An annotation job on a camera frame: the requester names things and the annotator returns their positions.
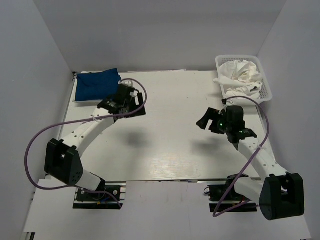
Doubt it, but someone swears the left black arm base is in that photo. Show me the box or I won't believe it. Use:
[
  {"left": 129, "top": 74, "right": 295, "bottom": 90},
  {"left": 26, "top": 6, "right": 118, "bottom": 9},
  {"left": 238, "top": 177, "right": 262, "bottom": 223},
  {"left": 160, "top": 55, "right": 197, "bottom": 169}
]
[{"left": 73, "top": 182, "right": 127, "bottom": 210}]

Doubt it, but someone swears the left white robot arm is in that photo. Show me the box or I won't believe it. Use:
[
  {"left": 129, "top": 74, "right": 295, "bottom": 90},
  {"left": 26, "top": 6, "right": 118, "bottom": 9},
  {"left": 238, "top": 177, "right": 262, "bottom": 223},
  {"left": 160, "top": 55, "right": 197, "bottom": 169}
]
[{"left": 44, "top": 83, "right": 147, "bottom": 200}]

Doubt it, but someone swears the blue t-shirt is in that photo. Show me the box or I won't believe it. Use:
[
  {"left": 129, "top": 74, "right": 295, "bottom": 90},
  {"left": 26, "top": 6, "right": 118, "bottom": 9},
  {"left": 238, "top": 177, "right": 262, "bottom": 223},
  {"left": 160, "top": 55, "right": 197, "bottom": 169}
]
[{"left": 75, "top": 68, "right": 121, "bottom": 102}]

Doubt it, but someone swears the white t-shirt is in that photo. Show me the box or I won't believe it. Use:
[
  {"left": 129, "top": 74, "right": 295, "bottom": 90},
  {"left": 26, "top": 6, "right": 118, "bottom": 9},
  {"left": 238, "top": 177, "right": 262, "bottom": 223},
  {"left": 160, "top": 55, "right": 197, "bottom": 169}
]
[
  {"left": 74, "top": 71, "right": 99, "bottom": 102},
  {"left": 213, "top": 60, "right": 263, "bottom": 99}
]

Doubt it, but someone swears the folded white t-shirt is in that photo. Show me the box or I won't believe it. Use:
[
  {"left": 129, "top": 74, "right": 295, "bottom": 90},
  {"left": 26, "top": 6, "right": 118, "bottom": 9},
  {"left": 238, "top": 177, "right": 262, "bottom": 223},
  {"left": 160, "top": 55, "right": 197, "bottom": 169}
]
[{"left": 74, "top": 71, "right": 99, "bottom": 102}]

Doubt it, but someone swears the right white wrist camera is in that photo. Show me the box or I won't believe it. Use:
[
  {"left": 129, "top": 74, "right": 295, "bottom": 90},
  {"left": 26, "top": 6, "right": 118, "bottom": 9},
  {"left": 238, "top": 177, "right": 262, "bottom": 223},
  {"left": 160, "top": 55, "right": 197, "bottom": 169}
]
[{"left": 219, "top": 98, "right": 233, "bottom": 115}]

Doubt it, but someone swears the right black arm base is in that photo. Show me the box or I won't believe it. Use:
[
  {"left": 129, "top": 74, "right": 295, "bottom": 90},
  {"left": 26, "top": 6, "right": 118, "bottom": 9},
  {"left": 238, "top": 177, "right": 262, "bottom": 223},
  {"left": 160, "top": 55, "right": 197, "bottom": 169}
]
[{"left": 203, "top": 183, "right": 258, "bottom": 213}]

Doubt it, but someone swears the white plastic basket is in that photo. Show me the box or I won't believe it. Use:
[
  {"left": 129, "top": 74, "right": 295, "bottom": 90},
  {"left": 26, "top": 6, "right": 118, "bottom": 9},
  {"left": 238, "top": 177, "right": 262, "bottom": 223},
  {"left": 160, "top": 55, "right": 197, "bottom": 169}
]
[{"left": 213, "top": 55, "right": 273, "bottom": 106}]

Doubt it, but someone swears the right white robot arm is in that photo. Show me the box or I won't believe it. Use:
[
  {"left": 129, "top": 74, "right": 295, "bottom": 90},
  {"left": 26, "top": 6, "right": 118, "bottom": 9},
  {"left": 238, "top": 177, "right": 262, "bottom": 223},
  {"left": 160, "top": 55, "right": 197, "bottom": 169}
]
[{"left": 196, "top": 106, "right": 305, "bottom": 221}]

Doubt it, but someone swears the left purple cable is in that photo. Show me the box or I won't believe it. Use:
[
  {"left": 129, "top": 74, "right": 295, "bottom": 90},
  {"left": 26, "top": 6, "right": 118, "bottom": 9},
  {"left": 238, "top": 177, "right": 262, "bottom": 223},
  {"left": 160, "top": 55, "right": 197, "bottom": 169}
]
[{"left": 24, "top": 78, "right": 148, "bottom": 210}]

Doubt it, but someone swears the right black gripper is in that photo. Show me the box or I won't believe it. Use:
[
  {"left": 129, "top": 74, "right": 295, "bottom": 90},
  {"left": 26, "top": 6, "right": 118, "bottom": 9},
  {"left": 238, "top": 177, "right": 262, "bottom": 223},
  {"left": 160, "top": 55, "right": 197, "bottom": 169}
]
[{"left": 197, "top": 107, "right": 232, "bottom": 135}]

